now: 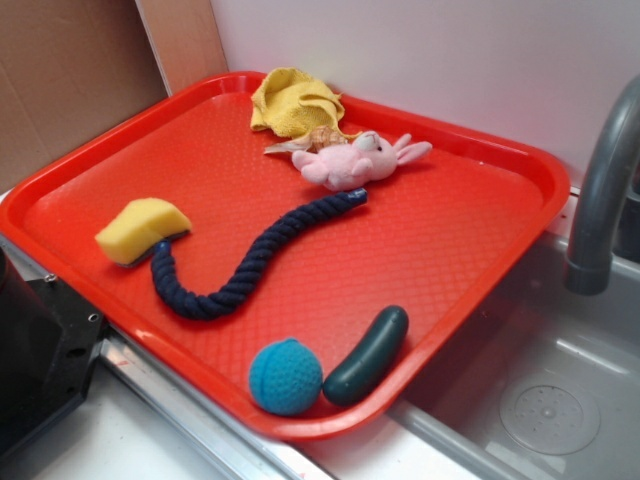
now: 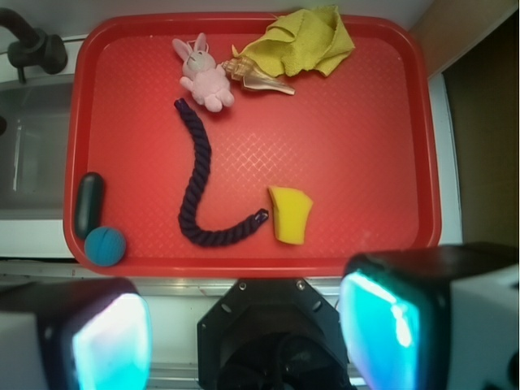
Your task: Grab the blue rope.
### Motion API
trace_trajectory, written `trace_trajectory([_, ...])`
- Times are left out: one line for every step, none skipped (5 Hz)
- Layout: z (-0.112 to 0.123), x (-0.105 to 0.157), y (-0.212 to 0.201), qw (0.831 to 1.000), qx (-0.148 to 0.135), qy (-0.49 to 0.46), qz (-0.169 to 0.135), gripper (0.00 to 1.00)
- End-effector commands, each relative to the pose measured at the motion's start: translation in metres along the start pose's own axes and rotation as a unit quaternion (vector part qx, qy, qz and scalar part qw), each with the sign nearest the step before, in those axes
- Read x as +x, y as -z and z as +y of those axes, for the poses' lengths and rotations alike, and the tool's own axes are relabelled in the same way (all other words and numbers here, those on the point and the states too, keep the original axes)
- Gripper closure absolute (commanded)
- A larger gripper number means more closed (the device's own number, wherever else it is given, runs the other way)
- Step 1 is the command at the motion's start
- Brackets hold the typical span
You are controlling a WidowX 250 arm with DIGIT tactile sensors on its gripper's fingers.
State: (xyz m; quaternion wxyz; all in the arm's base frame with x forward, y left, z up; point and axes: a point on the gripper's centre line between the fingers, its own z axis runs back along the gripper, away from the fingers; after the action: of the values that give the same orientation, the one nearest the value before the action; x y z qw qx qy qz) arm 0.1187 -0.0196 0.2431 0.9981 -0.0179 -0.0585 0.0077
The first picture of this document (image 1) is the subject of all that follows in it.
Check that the pink plush bunny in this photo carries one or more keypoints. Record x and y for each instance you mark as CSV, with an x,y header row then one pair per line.
x,y
368,158

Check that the grey sink basin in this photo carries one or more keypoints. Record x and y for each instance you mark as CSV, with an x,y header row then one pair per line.
x,y
539,382

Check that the red plastic tray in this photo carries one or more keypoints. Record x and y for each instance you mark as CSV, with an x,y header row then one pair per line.
x,y
434,238

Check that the grey faucet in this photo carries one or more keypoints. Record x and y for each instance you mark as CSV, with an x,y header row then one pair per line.
x,y
606,220

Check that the yellow cloth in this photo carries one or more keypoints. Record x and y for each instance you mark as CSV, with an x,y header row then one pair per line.
x,y
291,103

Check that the beige seashell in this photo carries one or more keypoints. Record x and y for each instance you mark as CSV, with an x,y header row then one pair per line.
x,y
319,138

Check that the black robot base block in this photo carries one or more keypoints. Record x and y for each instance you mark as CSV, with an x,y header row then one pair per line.
x,y
50,339

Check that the dark green toy cucumber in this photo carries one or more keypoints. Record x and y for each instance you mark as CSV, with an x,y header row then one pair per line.
x,y
365,367

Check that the brown cardboard panel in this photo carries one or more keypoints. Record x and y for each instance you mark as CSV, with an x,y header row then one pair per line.
x,y
71,70

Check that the yellow sponge with grey pad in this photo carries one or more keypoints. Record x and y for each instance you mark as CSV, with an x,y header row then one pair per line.
x,y
133,232

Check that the blue crocheted ball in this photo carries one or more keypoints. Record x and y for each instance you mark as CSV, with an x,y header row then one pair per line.
x,y
285,378

